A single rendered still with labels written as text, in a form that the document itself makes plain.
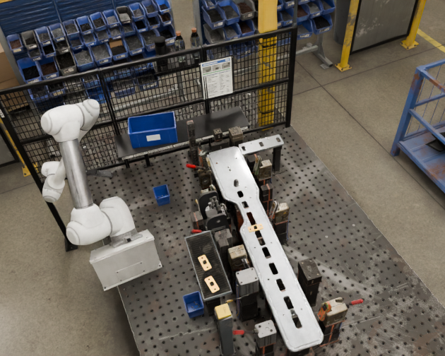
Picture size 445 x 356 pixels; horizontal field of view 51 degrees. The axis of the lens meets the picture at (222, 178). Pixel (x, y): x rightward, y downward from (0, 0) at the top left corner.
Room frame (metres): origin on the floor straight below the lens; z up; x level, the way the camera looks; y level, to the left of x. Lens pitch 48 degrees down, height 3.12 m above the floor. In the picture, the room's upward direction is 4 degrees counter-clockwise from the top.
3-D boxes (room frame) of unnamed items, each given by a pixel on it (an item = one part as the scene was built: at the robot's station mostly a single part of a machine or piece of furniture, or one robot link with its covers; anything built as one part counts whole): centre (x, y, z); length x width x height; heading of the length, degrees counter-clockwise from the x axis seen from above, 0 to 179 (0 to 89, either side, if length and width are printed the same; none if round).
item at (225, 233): (1.43, 0.02, 0.89); 0.13 x 0.11 x 0.38; 104
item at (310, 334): (1.49, -0.17, 1.00); 1.38 x 0.22 x 0.02; 14
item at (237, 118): (2.33, 0.25, 1.01); 0.90 x 0.22 x 0.03; 104
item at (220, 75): (2.52, -0.02, 1.30); 0.23 x 0.02 x 0.31; 104
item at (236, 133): (2.26, -0.11, 0.88); 0.08 x 0.08 x 0.36; 14
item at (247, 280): (1.15, -0.08, 0.90); 0.13 x 0.10 x 0.41; 104
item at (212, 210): (1.56, 0.06, 0.94); 0.18 x 0.13 x 0.49; 14
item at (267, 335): (0.90, -0.14, 0.88); 0.11 x 0.10 x 0.36; 104
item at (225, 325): (0.95, 0.05, 0.92); 0.08 x 0.08 x 0.44; 14
